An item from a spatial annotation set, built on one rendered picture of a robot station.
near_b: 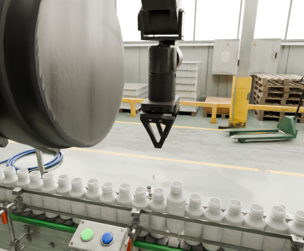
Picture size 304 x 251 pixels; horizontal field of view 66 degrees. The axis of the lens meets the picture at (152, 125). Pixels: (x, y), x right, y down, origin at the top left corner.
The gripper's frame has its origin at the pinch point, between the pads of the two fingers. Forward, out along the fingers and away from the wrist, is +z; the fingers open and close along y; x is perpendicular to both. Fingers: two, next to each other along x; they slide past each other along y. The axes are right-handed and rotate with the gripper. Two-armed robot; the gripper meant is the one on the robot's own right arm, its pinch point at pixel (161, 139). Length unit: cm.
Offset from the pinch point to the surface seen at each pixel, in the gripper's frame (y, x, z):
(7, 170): 14, 61, 24
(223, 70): 682, -42, 38
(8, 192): 13, 61, 33
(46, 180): 13, 44, 25
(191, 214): 12.1, -7.1, 28.3
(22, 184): 14, 55, 28
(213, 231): 11.2, -13.9, 32.2
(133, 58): 719, 244, 9
